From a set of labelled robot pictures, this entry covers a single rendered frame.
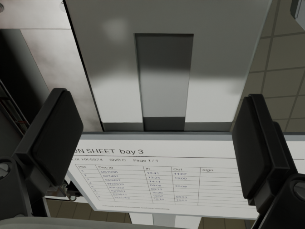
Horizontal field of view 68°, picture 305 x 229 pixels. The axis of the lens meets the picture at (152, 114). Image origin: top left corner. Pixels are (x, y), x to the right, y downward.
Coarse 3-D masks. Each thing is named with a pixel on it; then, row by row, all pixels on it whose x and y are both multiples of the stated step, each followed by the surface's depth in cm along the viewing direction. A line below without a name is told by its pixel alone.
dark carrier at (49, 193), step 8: (0, 112) 26; (0, 120) 28; (8, 120) 27; (0, 128) 29; (8, 128) 29; (16, 128) 29; (0, 136) 30; (8, 136) 30; (16, 136) 30; (0, 144) 32; (8, 144) 32; (16, 144) 31; (0, 152) 33; (8, 152) 33; (48, 192) 42; (56, 192) 42
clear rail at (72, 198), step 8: (0, 80) 24; (0, 88) 24; (0, 96) 24; (8, 96) 25; (0, 104) 25; (8, 104) 25; (16, 104) 26; (8, 112) 26; (16, 112) 26; (16, 120) 27; (24, 120) 28; (24, 128) 28; (64, 184) 39; (64, 192) 41; (72, 200) 43
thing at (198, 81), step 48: (96, 0) 10; (144, 0) 10; (192, 0) 10; (240, 0) 10; (96, 48) 12; (144, 48) 12; (192, 48) 12; (240, 48) 11; (96, 96) 15; (144, 96) 15; (192, 96) 14; (240, 96) 14
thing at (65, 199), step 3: (45, 198) 44; (48, 198) 44; (51, 198) 44; (54, 198) 44; (57, 198) 44; (60, 198) 43; (63, 198) 43; (66, 198) 43; (69, 201) 44; (72, 201) 44
